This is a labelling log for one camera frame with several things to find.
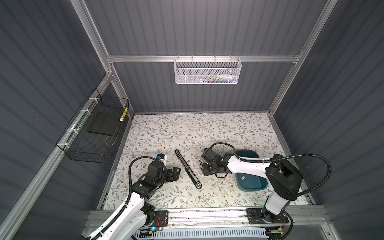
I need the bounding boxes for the black long stapler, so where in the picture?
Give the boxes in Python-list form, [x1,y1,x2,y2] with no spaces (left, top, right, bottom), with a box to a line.
[174,149,202,190]

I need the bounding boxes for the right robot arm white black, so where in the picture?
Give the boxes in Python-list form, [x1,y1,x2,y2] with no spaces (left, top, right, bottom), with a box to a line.
[200,148,303,216]

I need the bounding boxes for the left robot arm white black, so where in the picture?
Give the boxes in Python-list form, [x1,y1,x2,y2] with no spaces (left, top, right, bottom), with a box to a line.
[79,158,181,240]

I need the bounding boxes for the teal plastic tray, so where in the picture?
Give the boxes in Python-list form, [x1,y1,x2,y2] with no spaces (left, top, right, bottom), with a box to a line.
[236,150,268,192]

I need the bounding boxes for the yellow marker in basket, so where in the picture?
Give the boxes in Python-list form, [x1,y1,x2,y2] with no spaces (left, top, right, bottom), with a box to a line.
[120,108,128,122]

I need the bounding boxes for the black pad in basket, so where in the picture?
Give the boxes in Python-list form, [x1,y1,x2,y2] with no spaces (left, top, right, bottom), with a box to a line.
[87,112,122,136]

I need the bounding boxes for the pens in white basket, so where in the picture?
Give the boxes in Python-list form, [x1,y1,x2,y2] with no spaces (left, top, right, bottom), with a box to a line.
[193,74,238,84]

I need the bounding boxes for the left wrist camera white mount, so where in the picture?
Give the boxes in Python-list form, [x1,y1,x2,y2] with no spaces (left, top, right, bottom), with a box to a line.
[156,154,167,165]

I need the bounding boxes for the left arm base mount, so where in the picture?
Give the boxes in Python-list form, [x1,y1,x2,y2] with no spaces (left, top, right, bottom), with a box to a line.
[149,211,169,228]

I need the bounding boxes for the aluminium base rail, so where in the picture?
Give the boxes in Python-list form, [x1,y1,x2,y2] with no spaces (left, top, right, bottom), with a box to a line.
[83,205,319,230]

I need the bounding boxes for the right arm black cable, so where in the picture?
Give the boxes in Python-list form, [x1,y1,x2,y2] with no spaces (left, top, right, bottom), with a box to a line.
[209,142,333,198]

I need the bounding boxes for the white slotted cable duct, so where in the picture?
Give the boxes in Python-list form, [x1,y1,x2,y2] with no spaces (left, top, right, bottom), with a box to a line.
[134,227,270,240]

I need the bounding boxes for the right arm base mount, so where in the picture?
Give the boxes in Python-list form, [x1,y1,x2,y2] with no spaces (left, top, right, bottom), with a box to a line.
[246,208,290,226]

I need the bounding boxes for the black wire basket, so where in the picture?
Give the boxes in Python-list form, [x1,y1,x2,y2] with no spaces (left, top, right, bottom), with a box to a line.
[57,90,130,164]

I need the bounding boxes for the white wire mesh basket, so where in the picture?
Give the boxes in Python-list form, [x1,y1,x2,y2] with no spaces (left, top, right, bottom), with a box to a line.
[173,60,242,85]

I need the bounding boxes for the aluminium horizontal back rail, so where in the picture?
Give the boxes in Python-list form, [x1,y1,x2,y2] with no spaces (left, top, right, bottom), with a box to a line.
[106,55,301,63]

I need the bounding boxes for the aluminium corner post left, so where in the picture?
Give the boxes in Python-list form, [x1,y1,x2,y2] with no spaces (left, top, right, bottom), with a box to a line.
[70,0,135,116]

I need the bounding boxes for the aluminium corner post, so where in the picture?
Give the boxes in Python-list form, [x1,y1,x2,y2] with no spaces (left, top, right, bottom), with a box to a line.
[70,0,135,116]
[269,0,338,116]

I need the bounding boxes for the aluminium corner post right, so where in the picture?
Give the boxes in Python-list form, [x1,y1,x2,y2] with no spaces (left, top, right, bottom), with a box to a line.
[269,0,338,116]

